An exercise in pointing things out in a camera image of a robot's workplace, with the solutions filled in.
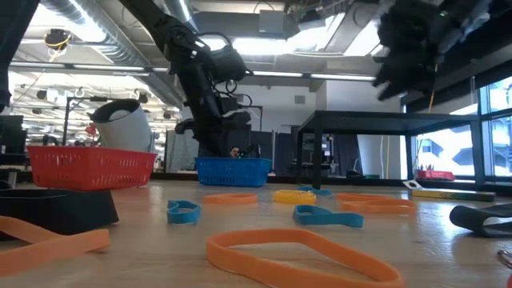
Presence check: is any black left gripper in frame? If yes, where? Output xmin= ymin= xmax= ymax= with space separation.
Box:
xmin=175 ymin=62 xmax=252 ymax=158

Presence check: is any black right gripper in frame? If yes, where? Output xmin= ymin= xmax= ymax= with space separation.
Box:
xmin=372 ymin=3 xmax=439 ymax=100

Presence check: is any orange rubber band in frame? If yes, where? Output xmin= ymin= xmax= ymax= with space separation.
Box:
xmin=205 ymin=228 xmax=406 ymax=288
xmin=0 ymin=215 xmax=111 ymax=278
xmin=336 ymin=192 xmax=395 ymax=202
xmin=341 ymin=198 xmax=418 ymax=215
xmin=202 ymin=193 xmax=259 ymax=206

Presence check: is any blue rubber band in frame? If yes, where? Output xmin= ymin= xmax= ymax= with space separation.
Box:
xmin=166 ymin=199 xmax=202 ymax=226
xmin=292 ymin=204 xmax=365 ymax=229
xmin=297 ymin=186 xmax=334 ymax=197

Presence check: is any yellow rubber band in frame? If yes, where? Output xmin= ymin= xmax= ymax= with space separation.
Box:
xmin=273 ymin=189 xmax=318 ymax=206

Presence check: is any yellow crayon box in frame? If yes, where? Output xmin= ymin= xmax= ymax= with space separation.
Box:
xmin=402 ymin=179 xmax=497 ymax=202

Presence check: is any wide black rubber band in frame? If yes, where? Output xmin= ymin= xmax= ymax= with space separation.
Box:
xmin=0 ymin=188 xmax=120 ymax=242
xmin=449 ymin=203 xmax=512 ymax=238

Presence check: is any dark office partition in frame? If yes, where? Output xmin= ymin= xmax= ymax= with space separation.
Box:
xmin=239 ymin=123 xmax=299 ymax=177

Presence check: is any blue plastic basket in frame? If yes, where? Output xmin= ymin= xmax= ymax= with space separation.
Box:
xmin=194 ymin=156 xmax=273 ymax=188

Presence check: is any black mesh metal shelf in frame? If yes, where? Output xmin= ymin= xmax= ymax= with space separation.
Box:
xmin=295 ymin=110 xmax=487 ymax=190

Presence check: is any grey fabric partition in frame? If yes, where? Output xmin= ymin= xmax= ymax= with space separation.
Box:
xmin=165 ymin=126 xmax=201 ymax=174

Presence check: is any ceiling strip light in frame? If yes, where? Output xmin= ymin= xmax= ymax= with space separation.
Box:
xmin=251 ymin=70 xmax=377 ymax=82
xmin=10 ymin=62 xmax=175 ymax=77

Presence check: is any white cylindrical lamp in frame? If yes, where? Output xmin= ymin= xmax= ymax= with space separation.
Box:
xmin=87 ymin=98 xmax=155 ymax=153

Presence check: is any red tray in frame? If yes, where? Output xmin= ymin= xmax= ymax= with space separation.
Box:
xmin=415 ymin=169 xmax=456 ymax=182

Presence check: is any grey ceiling box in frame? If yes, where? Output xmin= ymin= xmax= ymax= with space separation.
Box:
xmin=258 ymin=10 xmax=286 ymax=35

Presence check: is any red plastic basket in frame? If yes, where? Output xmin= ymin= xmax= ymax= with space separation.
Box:
xmin=26 ymin=145 xmax=158 ymax=191

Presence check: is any black metal stand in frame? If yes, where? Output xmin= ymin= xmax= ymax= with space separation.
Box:
xmin=62 ymin=95 xmax=109 ymax=147

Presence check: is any black monitor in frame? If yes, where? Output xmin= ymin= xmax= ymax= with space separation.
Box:
xmin=0 ymin=114 xmax=27 ymax=166

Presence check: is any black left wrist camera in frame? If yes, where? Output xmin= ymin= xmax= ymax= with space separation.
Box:
xmin=218 ymin=94 xmax=242 ymax=116

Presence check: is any yellow hanging cable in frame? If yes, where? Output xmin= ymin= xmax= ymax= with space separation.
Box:
xmin=427 ymin=63 xmax=438 ymax=114

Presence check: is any black table frame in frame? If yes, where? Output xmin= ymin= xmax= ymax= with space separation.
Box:
xmin=151 ymin=171 xmax=512 ymax=192

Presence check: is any silver ventilation duct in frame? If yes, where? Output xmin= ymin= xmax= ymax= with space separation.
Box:
xmin=39 ymin=0 xmax=189 ymax=109

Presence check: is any black ceiling cable reel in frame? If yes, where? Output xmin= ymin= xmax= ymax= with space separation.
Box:
xmin=43 ymin=27 xmax=73 ymax=63

